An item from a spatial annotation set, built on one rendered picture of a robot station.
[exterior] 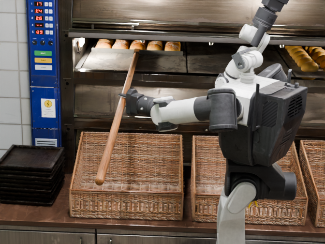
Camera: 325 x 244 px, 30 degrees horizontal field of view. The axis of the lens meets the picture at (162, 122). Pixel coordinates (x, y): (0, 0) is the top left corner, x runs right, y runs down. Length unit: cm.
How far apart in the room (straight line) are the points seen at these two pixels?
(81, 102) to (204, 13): 81
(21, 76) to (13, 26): 27
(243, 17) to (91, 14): 77
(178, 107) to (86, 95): 115
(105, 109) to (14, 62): 54
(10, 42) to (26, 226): 96
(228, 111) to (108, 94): 127
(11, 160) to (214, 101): 137
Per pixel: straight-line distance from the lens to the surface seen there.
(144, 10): 316
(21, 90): 336
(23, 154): 325
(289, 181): 248
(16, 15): 327
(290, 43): 309
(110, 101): 330
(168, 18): 315
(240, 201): 244
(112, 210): 298
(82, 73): 327
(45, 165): 310
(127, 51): 367
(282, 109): 221
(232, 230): 254
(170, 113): 226
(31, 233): 306
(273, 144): 227
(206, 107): 217
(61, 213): 307
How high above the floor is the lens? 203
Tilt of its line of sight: 20 degrees down
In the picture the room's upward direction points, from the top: 2 degrees clockwise
